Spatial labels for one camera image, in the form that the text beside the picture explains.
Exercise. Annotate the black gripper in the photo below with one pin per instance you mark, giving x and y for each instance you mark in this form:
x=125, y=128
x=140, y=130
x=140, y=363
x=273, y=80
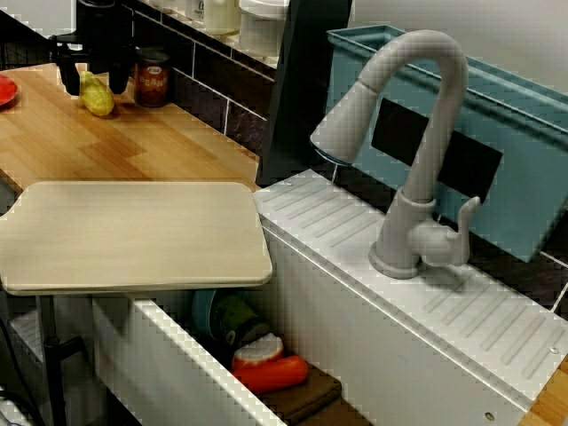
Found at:
x=106, y=31

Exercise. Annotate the yellow toy corn cob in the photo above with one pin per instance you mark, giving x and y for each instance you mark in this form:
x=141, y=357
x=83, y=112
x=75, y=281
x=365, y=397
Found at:
x=97, y=100

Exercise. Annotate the orange beans can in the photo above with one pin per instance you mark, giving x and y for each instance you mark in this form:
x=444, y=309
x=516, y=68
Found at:
x=153, y=80

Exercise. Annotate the red plate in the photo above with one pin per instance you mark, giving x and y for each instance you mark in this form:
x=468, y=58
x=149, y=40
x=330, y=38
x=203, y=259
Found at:
x=6, y=91

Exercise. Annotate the light wooden cutting board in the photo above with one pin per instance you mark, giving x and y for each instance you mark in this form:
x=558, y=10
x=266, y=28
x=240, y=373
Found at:
x=133, y=239

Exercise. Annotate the white toy sink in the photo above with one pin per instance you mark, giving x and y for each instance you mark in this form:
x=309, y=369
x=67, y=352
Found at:
x=310, y=208

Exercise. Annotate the blue cup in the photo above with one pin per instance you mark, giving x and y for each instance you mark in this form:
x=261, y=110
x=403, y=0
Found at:
x=202, y=310

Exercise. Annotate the white orange toy slice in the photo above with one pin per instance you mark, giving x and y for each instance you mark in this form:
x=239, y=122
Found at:
x=257, y=352

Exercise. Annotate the orange toy sausage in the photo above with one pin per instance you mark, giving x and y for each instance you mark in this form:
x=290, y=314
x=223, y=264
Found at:
x=275, y=375

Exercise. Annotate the grey toy faucet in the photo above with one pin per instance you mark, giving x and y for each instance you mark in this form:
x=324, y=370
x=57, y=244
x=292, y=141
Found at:
x=450, y=89

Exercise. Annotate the brown folded cloth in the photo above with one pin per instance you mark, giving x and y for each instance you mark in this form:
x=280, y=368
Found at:
x=310, y=395

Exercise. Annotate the teal plastic bin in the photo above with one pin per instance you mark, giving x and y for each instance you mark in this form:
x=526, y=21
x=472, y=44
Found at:
x=523, y=177

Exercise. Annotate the black vertical post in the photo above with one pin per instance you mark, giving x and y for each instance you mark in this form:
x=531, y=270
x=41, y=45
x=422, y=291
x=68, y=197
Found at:
x=302, y=89

